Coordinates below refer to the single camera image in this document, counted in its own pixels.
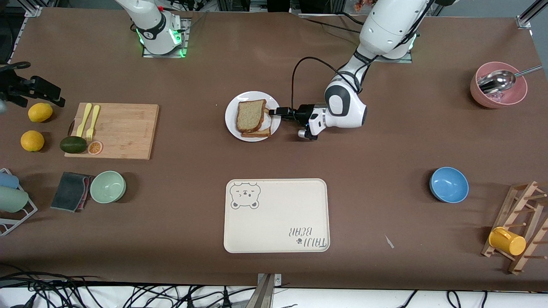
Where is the brown bread slice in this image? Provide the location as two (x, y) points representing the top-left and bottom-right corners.
(241, 107), (273, 138)
(236, 99), (267, 133)

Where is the white round plate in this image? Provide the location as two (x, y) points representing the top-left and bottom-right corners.
(225, 91), (282, 142)

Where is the oval yellow lemon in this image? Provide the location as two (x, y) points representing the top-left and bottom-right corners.
(28, 103), (54, 123)

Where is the yellow plastic knife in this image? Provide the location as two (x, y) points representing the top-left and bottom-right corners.
(76, 103), (92, 138)

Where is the round yellow citrus fruit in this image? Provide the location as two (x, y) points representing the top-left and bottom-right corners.
(21, 130), (45, 152)

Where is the yellow plastic fork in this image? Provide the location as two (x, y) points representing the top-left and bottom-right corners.
(86, 105), (101, 142)

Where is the dark green avocado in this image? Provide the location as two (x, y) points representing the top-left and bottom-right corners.
(60, 136), (88, 154)

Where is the wooden cutting board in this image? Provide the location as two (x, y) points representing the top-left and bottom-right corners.
(64, 103), (160, 160)

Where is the light blue cup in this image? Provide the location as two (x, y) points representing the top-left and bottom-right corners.
(0, 172), (20, 190)

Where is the grey and pink folded cloth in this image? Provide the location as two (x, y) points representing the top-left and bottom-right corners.
(51, 172), (95, 213)

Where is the pale green cup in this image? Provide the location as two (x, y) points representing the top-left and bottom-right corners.
(0, 187), (30, 213)

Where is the pale green bowl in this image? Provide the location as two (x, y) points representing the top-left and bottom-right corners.
(89, 171), (127, 204)

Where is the cream bear print tray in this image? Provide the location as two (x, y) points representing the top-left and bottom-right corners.
(223, 178), (331, 254)

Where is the blue bowl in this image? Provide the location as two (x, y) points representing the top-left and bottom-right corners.
(429, 167), (470, 204)

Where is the metal scoop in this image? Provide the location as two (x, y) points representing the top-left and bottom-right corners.
(477, 65), (543, 95)

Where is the pink bowl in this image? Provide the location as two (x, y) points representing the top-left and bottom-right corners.
(470, 62), (528, 109)

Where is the wooden cup rack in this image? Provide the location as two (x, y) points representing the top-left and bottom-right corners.
(481, 181), (548, 275)

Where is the yellow cup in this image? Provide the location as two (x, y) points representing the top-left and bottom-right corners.
(488, 227), (527, 256)

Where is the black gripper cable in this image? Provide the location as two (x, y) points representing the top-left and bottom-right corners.
(291, 57), (360, 112)

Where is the aluminium frame profile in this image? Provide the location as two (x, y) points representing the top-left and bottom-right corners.
(24, 0), (43, 18)
(516, 0), (548, 30)

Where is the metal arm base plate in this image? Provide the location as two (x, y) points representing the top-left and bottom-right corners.
(142, 17), (189, 58)
(375, 24), (413, 64)

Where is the white wire rack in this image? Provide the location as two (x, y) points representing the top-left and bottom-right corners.
(0, 168), (38, 237)

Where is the metal camera stand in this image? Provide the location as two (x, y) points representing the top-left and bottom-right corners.
(246, 273), (283, 308)

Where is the black cable tangle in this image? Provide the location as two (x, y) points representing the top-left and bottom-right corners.
(0, 272), (257, 308)

